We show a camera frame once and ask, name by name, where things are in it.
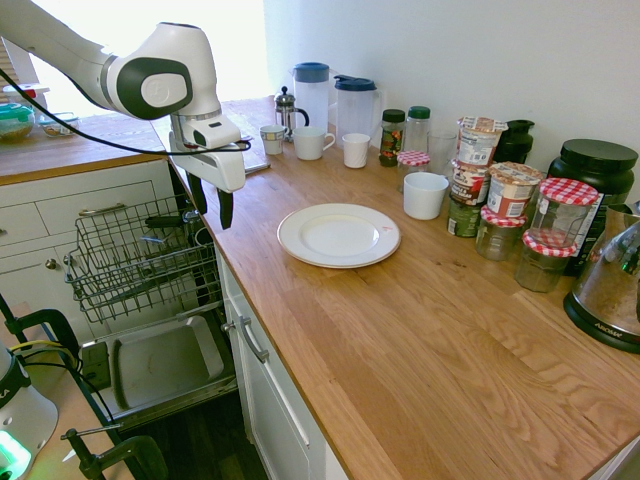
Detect dark green clamp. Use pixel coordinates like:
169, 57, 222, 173
59, 421, 170, 480
0, 293, 82, 371

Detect instant cup with red label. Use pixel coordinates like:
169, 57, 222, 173
450, 159, 492, 208

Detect instant cup with white label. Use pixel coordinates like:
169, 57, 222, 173
455, 115, 510, 169

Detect container with red white lid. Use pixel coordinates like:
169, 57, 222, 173
1, 83, 52, 109

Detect grey dishwasher door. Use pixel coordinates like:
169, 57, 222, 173
78, 313, 239, 432

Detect stainless steel electric kettle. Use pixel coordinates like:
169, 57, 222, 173
562, 199, 640, 356

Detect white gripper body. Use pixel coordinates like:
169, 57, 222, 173
168, 130, 247, 194

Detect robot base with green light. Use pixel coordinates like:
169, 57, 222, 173
0, 343, 61, 480

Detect black shaker bottle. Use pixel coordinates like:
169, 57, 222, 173
492, 118, 537, 166

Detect large black protein tub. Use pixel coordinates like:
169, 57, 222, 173
546, 138, 640, 279

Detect small jar red checkered lid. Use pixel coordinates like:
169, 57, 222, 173
396, 150, 432, 195

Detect short pitcher with blue lid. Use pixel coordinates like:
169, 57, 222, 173
333, 74, 384, 145

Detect instant cup with brown lid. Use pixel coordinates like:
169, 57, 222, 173
486, 160, 544, 222

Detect small printed mug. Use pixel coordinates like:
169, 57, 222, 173
258, 124, 289, 157

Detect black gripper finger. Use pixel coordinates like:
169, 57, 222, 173
215, 186, 235, 232
188, 171, 209, 217

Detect white handleless cup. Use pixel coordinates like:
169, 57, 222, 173
402, 171, 451, 222

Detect grey wire dishwasher rack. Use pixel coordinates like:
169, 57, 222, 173
63, 195, 225, 326

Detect clear drinking glass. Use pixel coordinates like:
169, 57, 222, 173
427, 130, 459, 177

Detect glass french press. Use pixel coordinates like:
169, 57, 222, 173
273, 85, 311, 144

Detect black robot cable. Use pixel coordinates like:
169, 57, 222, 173
0, 67, 253, 155

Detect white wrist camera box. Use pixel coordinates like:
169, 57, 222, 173
179, 115, 243, 151

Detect metal cabinet door handle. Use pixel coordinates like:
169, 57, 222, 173
221, 315, 272, 365

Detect white dinner plate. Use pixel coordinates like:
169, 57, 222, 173
276, 202, 403, 270

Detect tall jar red checkered lid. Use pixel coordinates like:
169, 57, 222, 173
526, 176, 600, 252

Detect yellow cable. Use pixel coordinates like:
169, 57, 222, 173
8, 338, 79, 364

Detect white mug with handle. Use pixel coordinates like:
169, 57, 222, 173
291, 125, 337, 162

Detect green tin can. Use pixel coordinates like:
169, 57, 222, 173
445, 193, 484, 239

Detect black detergent compartment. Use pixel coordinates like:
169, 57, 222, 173
80, 341, 113, 392

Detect glass jar red checkered lid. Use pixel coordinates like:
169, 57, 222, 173
513, 230, 579, 294
474, 204, 529, 263

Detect clear spice jar green lid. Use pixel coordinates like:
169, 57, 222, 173
405, 105, 433, 157

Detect tall pitcher with blue lid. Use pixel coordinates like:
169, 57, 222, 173
291, 61, 332, 137

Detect dark spice jar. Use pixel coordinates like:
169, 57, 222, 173
378, 108, 407, 168

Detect food container with teal lid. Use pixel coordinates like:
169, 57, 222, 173
0, 101, 37, 145

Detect white ribbed cup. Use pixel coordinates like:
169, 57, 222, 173
341, 132, 372, 170

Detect glass container with blue lid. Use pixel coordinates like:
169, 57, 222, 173
37, 110, 82, 139

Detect black utensil in rack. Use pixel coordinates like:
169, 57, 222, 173
143, 214, 185, 230

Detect metal drawer handle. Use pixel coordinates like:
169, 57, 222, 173
77, 201, 129, 218

